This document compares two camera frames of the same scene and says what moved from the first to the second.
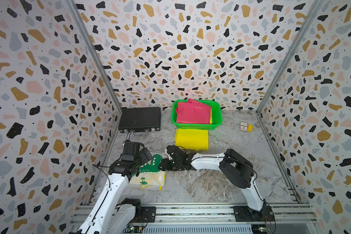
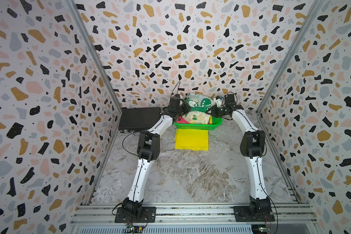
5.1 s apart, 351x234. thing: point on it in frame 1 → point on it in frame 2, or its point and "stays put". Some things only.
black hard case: [140, 119] stays put
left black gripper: [143, 157] → [186, 109]
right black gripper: [163, 165] → [212, 110]
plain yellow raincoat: [192, 139] stays put
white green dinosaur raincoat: [150, 174] → [199, 104]
